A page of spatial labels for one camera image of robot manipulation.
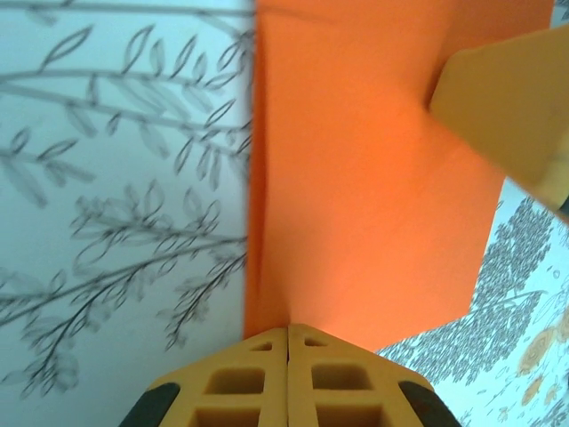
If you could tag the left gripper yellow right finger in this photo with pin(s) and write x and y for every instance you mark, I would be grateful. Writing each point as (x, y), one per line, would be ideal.
(387, 400)

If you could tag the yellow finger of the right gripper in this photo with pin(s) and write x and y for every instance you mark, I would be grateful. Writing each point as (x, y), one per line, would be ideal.
(502, 102)
(560, 187)

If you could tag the floral print tablecloth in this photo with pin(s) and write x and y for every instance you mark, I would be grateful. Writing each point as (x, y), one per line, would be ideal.
(111, 178)

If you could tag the orange cloth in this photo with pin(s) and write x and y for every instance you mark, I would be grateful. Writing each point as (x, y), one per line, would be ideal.
(355, 178)

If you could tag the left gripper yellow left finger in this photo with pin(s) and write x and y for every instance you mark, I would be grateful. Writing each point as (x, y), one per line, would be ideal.
(186, 400)

